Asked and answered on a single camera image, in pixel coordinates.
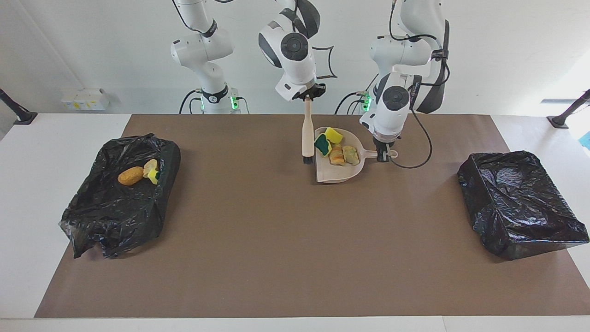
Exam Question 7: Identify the brown table mat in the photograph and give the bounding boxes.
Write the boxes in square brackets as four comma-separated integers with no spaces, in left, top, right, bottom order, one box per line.
[35,114,590,319]

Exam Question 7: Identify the black base cables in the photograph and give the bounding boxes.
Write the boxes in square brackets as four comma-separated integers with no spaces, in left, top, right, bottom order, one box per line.
[179,89,250,115]
[334,71,381,115]

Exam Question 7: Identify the beige plastic dustpan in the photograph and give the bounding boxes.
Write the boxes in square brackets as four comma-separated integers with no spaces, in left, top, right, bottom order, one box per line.
[314,127,398,184]

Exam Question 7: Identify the black right base cables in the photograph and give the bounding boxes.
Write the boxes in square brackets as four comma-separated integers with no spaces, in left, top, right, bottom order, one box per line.
[179,89,250,115]

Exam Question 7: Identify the white power strip box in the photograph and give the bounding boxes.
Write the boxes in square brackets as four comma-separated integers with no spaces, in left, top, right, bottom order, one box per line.
[61,89,111,111]

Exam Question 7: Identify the beige hand brush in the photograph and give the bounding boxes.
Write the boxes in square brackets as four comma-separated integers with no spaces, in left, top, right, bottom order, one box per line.
[301,97,316,166]

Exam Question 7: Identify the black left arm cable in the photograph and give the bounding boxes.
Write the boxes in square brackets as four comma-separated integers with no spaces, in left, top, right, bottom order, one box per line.
[389,0,450,169]

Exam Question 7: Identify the notched yellow sponge piece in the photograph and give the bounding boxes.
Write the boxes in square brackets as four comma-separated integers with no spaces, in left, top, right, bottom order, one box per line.
[314,134,332,157]

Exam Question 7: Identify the black bag lined bin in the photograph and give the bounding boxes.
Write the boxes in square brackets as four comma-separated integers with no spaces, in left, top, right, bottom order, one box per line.
[457,150,590,261]
[58,134,181,259]

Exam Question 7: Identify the brown bread roll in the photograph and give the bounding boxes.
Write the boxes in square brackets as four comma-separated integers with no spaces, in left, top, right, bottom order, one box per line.
[118,166,145,186]

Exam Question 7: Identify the black camera stand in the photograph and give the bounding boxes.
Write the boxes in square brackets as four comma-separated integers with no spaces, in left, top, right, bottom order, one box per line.
[0,89,38,125]
[547,90,590,129]

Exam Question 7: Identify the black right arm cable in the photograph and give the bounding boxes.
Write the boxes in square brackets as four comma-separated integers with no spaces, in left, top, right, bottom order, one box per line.
[171,0,338,80]

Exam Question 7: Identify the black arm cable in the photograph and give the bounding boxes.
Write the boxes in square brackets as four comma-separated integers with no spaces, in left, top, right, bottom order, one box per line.
[389,0,450,169]
[171,0,338,80]

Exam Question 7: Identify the black left base cables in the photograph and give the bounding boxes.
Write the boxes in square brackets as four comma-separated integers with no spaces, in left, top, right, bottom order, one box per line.
[334,71,381,115]

